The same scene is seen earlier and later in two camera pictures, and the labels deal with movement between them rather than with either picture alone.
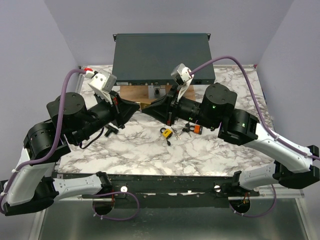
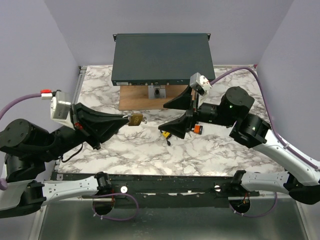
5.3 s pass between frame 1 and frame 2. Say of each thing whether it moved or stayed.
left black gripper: moved
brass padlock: moved
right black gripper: moved
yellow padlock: stayed
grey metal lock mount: stayed
